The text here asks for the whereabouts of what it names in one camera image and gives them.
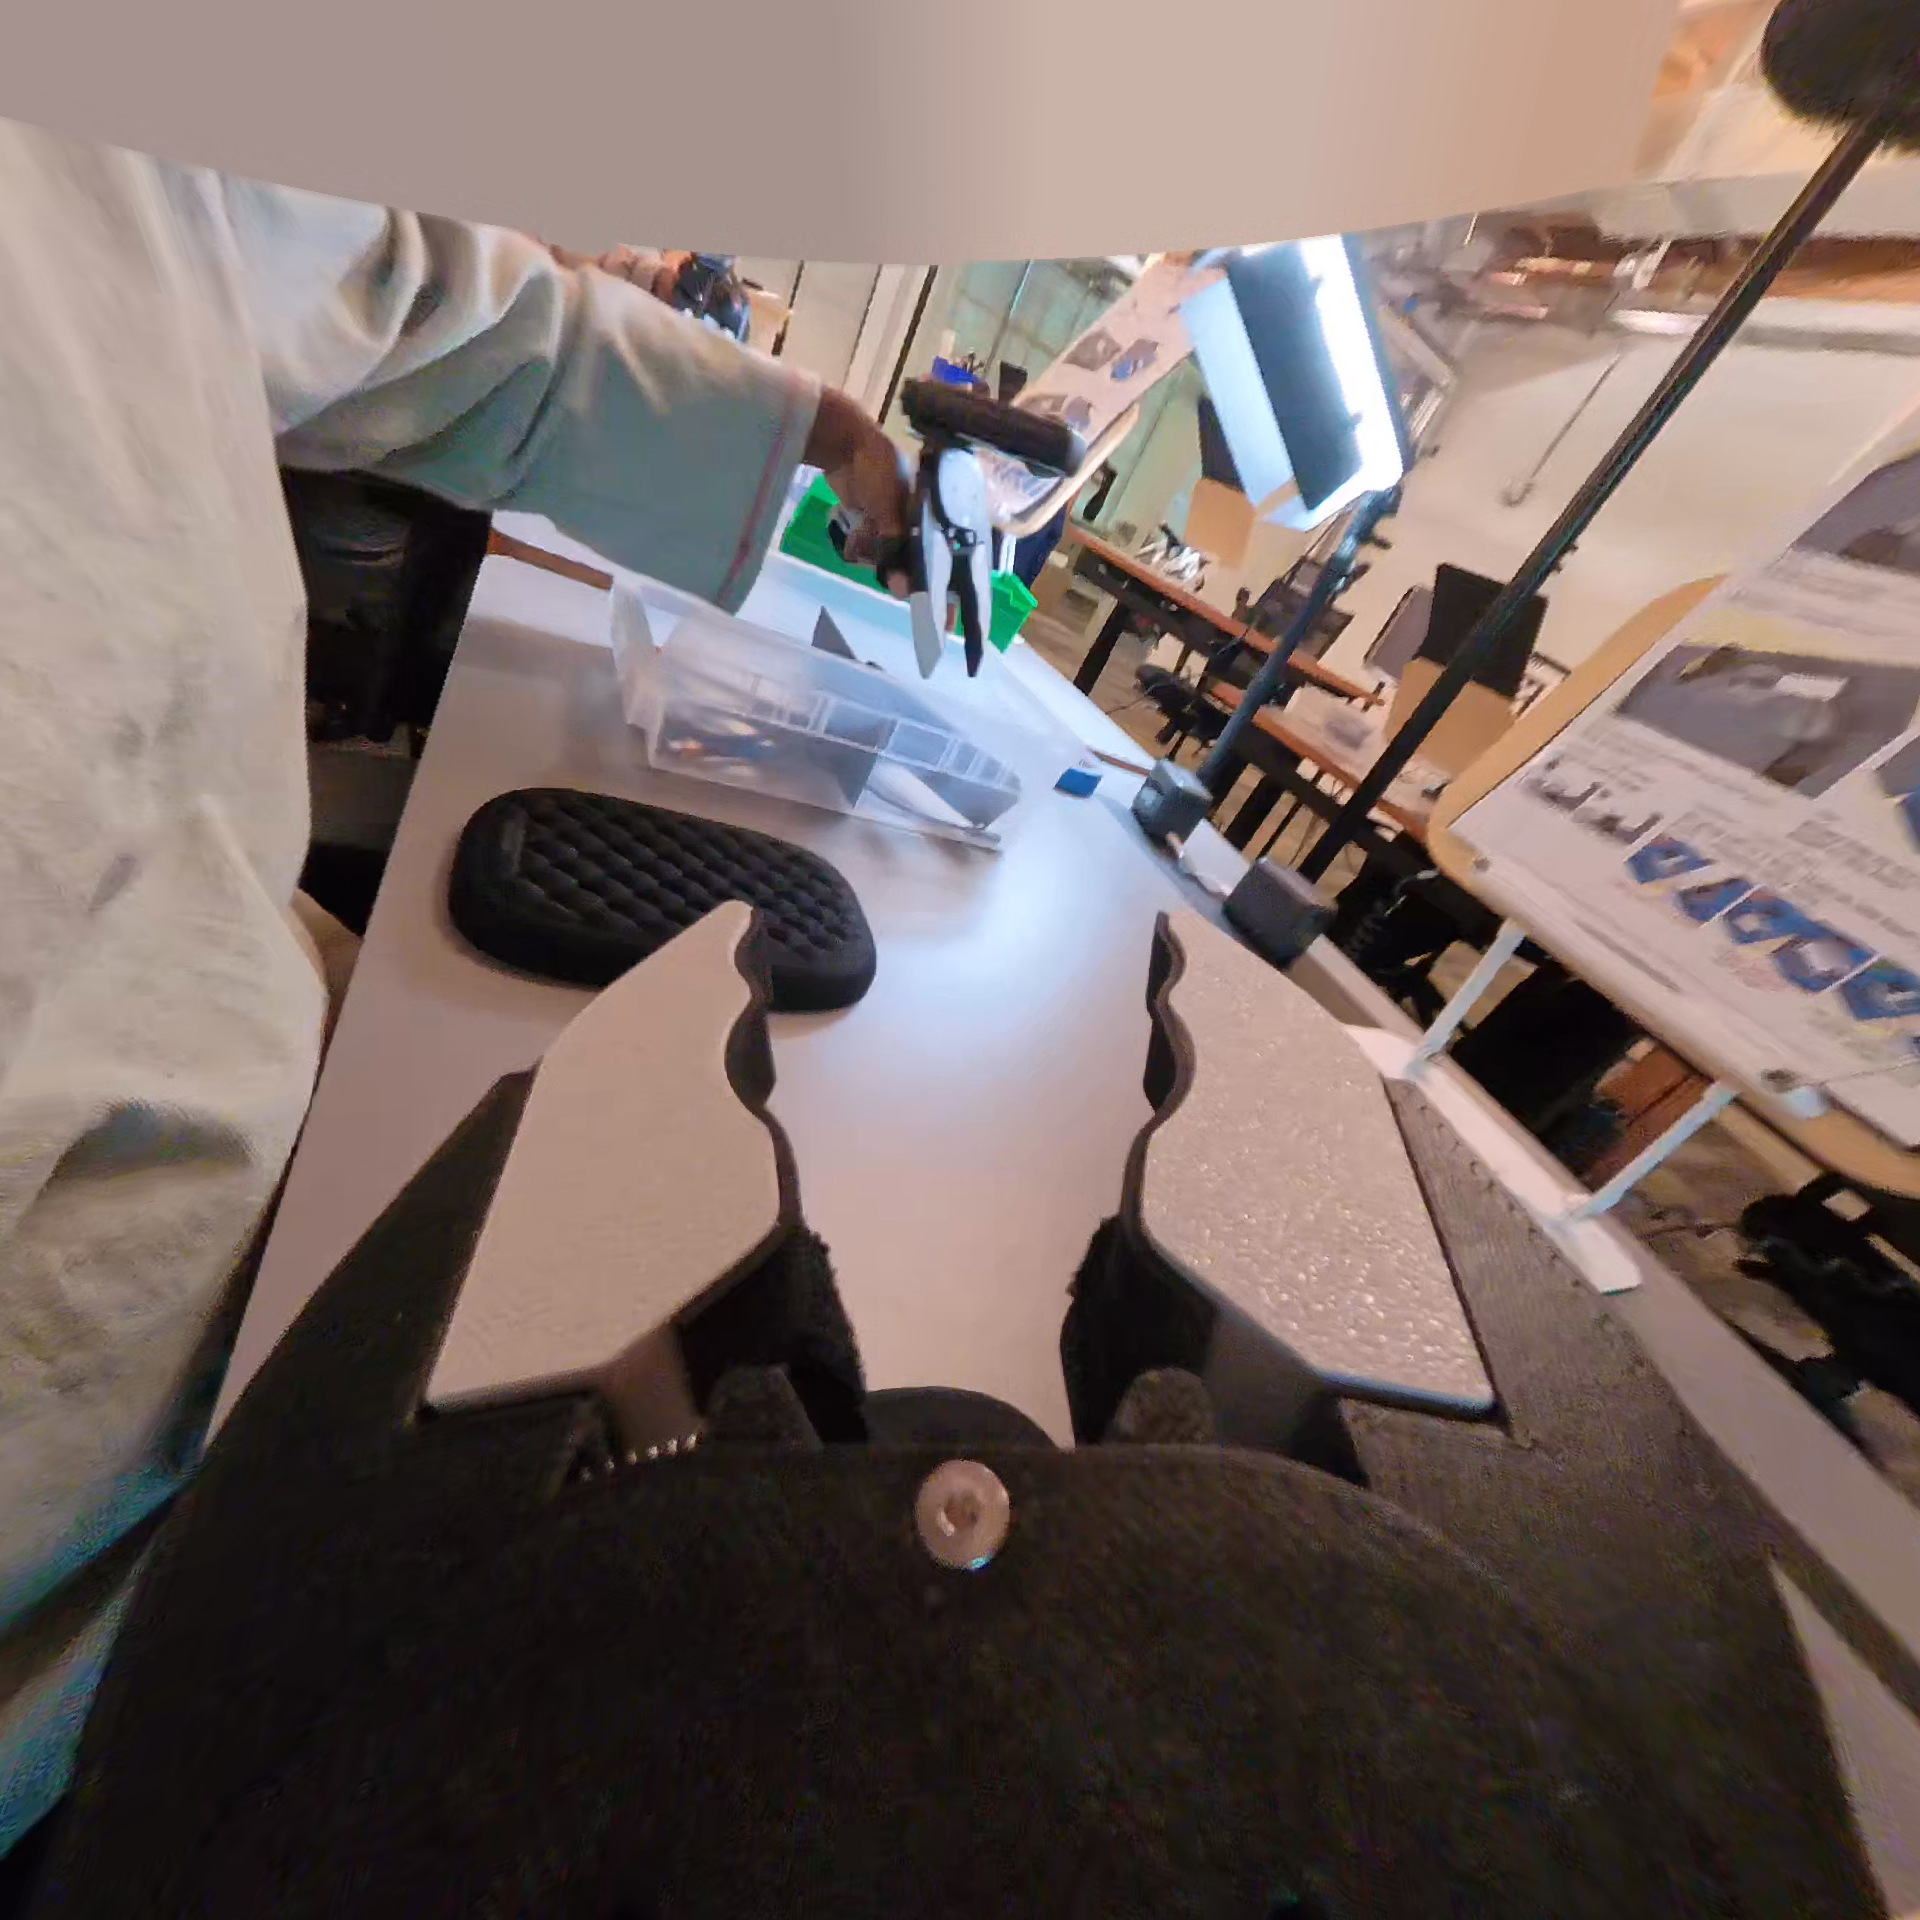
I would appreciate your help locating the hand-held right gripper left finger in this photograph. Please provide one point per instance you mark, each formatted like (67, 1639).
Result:
(630, 1185)

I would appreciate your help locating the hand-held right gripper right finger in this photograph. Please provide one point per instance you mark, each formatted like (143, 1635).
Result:
(1289, 1200)

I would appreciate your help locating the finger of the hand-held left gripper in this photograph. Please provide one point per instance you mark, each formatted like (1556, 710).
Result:
(972, 623)
(927, 630)

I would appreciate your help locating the clear plastic bin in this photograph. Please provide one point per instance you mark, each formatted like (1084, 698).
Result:
(780, 720)

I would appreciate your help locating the person's left forearm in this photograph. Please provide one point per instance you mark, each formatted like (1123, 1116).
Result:
(570, 404)

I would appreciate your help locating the person's left hand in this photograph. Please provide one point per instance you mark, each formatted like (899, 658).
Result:
(867, 481)

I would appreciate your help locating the printed instruction sheet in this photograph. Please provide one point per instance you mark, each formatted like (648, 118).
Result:
(1108, 353)
(1755, 839)

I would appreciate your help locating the green plastic bin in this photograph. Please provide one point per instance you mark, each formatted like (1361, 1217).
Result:
(818, 539)

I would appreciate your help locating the wooden top office desk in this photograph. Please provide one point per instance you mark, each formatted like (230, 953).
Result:
(1200, 600)

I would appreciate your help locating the black foam-lined case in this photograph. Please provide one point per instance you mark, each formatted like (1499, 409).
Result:
(660, 892)

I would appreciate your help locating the white light panel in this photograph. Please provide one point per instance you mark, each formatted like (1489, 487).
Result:
(1289, 376)

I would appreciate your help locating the black light stand pole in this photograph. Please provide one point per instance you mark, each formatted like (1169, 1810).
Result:
(1276, 675)
(1575, 523)

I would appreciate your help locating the person's grey sweatshirt torso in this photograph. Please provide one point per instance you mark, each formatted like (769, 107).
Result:
(136, 826)

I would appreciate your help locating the black round microphone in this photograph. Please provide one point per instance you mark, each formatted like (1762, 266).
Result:
(1844, 43)

